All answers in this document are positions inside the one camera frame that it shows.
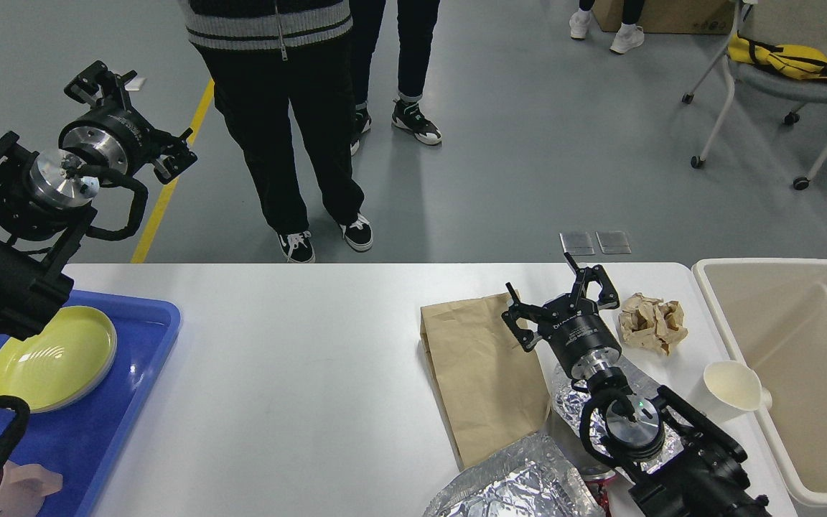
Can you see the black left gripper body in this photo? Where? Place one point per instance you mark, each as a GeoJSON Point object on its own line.
{"type": "Point", "coordinates": [114, 135]}

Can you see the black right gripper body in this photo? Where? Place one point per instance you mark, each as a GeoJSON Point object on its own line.
{"type": "Point", "coordinates": [582, 343]}

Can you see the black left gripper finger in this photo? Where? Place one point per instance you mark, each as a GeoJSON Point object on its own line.
{"type": "Point", "coordinates": [98, 86]}
{"type": "Point", "coordinates": [172, 155]}

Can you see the brown paper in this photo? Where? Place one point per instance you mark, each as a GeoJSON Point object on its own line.
{"type": "Point", "coordinates": [652, 323]}

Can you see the yellow plate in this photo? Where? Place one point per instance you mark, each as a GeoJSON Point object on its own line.
{"type": "Point", "coordinates": [70, 325]}

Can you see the blue plastic tray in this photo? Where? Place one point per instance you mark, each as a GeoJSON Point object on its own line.
{"type": "Point", "coordinates": [83, 442]}

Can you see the pink mug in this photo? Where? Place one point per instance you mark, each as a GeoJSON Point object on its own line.
{"type": "Point", "coordinates": [23, 488]}

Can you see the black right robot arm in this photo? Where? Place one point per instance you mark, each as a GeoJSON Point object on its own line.
{"type": "Point", "coordinates": [679, 462]}

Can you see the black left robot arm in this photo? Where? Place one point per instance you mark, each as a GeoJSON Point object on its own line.
{"type": "Point", "coordinates": [84, 188]}

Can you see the right floor outlet plate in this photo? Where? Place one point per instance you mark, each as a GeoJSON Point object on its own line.
{"type": "Point", "coordinates": [614, 242]}

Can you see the floor outlet plate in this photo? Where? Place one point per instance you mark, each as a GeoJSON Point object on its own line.
{"type": "Point", "coordinates": [577, 243]}
{"type": "Point", "coordinates": [614, 242]}

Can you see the brown paper bag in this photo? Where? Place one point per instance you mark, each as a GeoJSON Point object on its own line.
{"type": "Point", "coordinates": [492, 392]}

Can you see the left floor outlet plate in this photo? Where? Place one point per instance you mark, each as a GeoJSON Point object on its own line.
{"type": "Point", "coordinates": [577, 243]}

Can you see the small aluminium foil piece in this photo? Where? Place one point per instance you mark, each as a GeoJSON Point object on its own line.
{"type": "Point", "coordinates": [569, 403]}

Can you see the person in grey sweater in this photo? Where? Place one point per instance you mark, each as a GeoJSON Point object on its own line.
{"type": "Point", "coordinates": [274, 63]}

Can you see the large crumpled aluminium foil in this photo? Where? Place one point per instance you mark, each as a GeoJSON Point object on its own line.
{"type": "Point", "coordinates": [528, 478]}

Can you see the white paper cup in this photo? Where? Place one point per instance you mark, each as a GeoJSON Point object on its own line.
{"type": "Point", "coordinates": [731, 388]}

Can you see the beige plastic bin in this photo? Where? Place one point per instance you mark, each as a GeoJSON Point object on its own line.
{"type": "Point", "coordinates": [772, 316]}

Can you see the pink plate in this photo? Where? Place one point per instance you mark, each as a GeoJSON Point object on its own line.
{"type": "Point", "coordinates": [94, 391]}

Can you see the person in black shorts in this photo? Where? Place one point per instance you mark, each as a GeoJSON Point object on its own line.
{"type": "Point", "coordinates": [630, 35]}

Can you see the person in dark jeans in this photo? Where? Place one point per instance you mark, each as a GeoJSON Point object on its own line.
{"type": "Point", "coordinates": [415, 25]}

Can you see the grey office chair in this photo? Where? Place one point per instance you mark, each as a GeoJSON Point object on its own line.
{"type": "Point", "coordinates": [802, 92]}

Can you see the yellow bag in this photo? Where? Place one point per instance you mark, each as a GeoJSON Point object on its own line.
{"type": "Point", "coordinates": [793, 61]}

